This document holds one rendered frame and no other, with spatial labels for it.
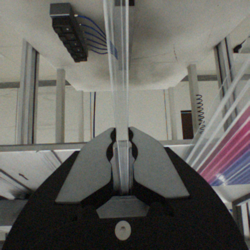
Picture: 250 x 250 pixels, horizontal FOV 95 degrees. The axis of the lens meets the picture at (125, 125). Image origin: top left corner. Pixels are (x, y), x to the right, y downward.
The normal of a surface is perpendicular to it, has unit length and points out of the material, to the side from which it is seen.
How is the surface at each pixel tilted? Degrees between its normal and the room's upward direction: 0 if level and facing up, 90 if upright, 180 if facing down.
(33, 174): 43
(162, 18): 0
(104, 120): 90
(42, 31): 0
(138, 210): 132
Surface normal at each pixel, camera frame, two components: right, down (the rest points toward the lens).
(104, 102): 0.01, -0.09
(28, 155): 0.04, 0.67
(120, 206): -0.02, -0.74
